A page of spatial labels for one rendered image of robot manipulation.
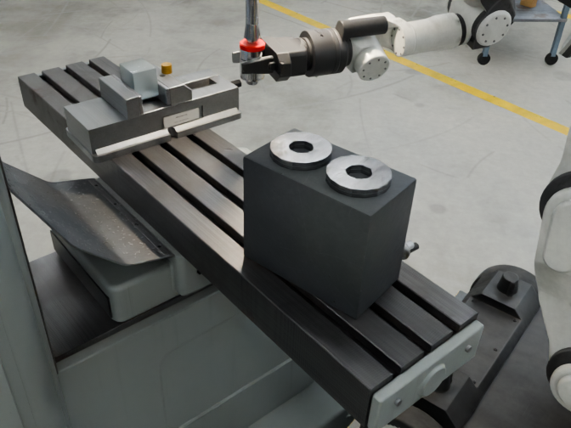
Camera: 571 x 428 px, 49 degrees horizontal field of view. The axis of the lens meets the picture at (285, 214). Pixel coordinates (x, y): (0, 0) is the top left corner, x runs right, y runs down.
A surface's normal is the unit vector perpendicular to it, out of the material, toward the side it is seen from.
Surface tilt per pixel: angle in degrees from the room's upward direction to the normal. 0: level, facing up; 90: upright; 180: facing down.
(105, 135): 90
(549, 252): 90
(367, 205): 0
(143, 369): 90
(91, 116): 0
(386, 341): 0
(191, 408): 90
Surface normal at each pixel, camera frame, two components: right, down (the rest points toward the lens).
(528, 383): 0.04, -0.81
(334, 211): -0.63, 0.44
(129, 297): 0.64, 0.47
